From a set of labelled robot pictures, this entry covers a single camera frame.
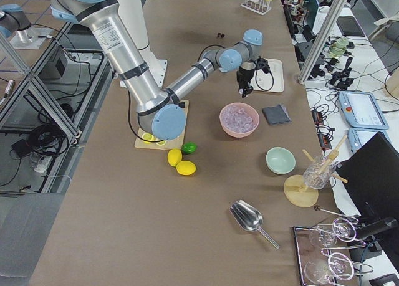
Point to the metal wine glass rack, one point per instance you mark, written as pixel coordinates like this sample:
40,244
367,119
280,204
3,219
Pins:
322,253

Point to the wooden cutting board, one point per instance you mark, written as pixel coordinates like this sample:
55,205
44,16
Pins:
184,111

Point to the lemon half slice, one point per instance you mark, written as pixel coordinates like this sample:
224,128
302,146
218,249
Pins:
148,138

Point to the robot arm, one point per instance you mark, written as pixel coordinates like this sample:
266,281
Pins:
157,109
15,21

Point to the clear glass on stand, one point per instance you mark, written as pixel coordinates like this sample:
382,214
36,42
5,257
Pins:
315,179

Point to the black monitor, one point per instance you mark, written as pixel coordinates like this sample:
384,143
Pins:
372,174

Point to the pile of clear ice cubes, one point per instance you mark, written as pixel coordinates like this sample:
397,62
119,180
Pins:
236,119

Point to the mint green bowl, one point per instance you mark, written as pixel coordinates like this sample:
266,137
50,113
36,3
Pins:
280,160

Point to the yellow lemon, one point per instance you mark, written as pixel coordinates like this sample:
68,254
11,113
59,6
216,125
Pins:
174,157
186,168

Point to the cream rabbit tray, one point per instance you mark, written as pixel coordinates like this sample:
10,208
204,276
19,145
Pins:
273,81

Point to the white wire cup rack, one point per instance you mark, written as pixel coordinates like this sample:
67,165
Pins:
262,7

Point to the green lime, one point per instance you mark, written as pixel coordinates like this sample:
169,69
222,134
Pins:
189,148

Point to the grey folded cloth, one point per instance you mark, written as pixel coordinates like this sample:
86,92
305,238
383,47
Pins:
276,115

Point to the metal ice scoop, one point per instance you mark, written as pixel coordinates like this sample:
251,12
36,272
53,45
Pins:
250,219

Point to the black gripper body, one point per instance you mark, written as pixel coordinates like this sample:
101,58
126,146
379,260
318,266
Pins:
244,76

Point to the pink bowl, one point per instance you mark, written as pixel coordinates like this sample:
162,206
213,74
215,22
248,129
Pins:
251,111

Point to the blue teach pendant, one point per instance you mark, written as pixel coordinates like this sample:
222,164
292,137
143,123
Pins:
361,110
359,136

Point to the wooden cup stand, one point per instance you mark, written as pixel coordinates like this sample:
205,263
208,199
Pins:
303,196

